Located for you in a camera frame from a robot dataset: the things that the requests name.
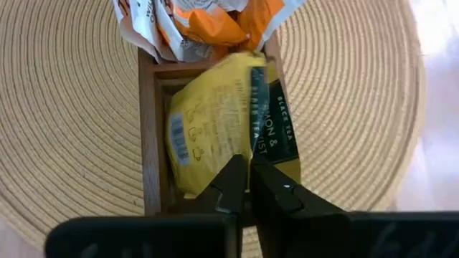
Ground round woven straw placemat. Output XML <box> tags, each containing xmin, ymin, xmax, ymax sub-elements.
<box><xmin>0</xmin><ymin>0</ymin><xmax>427</xmax><ymax>258</ymax></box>

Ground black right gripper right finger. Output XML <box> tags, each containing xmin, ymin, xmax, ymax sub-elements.
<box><xmin>250</xmin><ymin>157</ymin><xmax>351</xmax><ymax>258</ymax></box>

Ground green yellow tea packet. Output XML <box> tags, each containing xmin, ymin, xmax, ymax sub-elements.
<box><xmin>267</xmin><ymin>79</ymin><xmax>303</xmax><ymax>184</ymax></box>
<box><xmin>165</xmin><ymin>51</ymin><xmax>270</xmax><ymax>200</ymax></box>

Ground brown wooden tea caddy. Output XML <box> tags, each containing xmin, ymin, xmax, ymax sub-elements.
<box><xmin>137</xmin><ymin>32</ymin><xmax>302</xmax><ymax>216</ymax></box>

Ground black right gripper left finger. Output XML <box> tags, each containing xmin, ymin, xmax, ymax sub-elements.
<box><xmin>195</xmin><ymin>153</ymin><xmax>250</xmax><ymax>258</ymax></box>

